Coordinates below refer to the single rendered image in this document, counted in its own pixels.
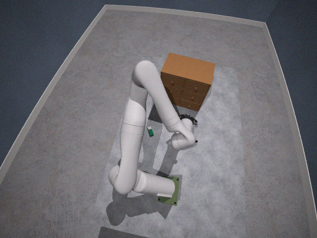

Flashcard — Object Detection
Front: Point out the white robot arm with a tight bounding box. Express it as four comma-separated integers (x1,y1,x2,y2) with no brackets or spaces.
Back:
108,60,196,198

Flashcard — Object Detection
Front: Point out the brown wooden chest of drawers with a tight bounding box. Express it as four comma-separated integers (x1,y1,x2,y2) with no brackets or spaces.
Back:
160,53,215,111

